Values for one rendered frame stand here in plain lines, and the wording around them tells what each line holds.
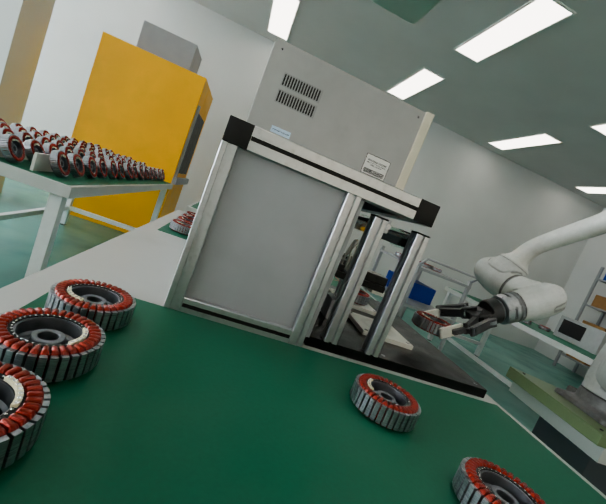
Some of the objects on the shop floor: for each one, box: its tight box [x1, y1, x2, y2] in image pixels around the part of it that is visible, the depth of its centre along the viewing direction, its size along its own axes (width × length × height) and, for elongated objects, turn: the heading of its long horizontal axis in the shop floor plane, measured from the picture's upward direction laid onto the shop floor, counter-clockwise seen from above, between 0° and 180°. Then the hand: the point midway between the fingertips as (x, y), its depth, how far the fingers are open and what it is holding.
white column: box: [0, 0, 56, 194], centre depth 329 cm, size 50×45×330 cm
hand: (433, 323), depth 102 cm, fingers closed on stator, 11 cm apart
